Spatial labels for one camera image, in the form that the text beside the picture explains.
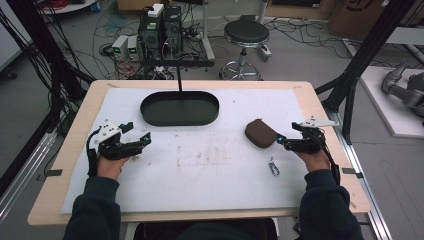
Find person's left hand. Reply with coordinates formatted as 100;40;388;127
96;154;132;181

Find white box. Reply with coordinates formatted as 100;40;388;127
146;2;165;19

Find black oval tray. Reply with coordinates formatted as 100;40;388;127
139;90;221;128

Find wooden table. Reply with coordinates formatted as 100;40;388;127
27;79;372;227

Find black T-shaped stand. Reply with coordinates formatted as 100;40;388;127
139;59;215;102

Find black round stool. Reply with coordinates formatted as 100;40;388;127
219;19;272;81

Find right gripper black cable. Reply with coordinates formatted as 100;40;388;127
313;131;342;187

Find grey power supply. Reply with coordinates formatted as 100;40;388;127
111;34;130;61
126;35;141;62

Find cardboard box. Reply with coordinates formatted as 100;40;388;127
327;0;389;42

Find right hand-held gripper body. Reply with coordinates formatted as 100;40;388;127
284;115;340;155

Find white platform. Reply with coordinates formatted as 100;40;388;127
359;65;424;139

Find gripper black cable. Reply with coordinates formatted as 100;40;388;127
313;131;342;187
85;125;102;179

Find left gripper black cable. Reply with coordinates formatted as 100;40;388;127
85;125;102;179

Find white table mat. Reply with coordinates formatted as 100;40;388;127
60;87;313;215

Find person's right hand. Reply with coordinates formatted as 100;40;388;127
294;149;332;174

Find person's lap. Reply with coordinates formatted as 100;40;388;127
133;217;278;240

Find grey tape piece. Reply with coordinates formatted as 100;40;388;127
341;167;365;180
35;168;64;183

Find black floor cables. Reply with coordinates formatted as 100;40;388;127
265;16;354;60

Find black frame strut with cables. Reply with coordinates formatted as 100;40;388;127
0;0;96;136

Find black computer tower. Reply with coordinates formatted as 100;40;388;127
137;12;165;62
162;4;184;57

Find brown pouch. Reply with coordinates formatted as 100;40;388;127
244;118;279;149

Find tangle of floor cables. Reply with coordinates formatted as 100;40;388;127
92;3;209;81

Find aluminium rail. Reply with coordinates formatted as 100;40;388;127
0;130;58;222
327;110;394;240

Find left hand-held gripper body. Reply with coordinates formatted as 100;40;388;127
96;119;143;161

